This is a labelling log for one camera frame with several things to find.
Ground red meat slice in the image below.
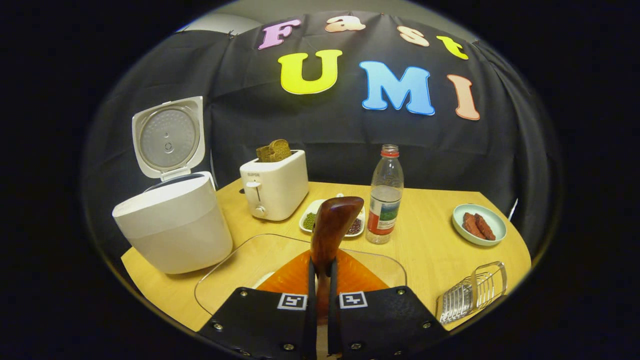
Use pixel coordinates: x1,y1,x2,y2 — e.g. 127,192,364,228
462,212,483,238
473,213,497,241

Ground clear glass rice container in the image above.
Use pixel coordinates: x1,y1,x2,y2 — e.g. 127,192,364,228
194,233,407,317

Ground white toaster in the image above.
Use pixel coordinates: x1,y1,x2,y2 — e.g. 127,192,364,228
239,149,309,222

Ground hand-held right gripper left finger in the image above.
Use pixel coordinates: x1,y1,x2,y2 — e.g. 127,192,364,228
197,249,319,360

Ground pale green plate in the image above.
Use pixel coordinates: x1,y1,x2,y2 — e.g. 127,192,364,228
452,203,508,247

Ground white rice cooker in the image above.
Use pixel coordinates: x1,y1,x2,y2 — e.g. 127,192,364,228
112,96,234,275

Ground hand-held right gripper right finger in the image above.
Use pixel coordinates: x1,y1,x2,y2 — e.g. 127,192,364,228
327,249,451,359

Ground white divided bean dish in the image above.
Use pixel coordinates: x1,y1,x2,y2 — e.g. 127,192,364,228
299,194,366,238

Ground brown wooden spoon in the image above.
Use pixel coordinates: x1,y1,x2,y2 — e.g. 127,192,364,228
310,196,365,326

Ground black backdrop cloth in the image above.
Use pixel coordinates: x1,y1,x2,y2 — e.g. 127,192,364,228
82,10,561,261

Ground clear plastic water bottle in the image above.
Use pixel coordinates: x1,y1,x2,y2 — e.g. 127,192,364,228
366,144,405,245

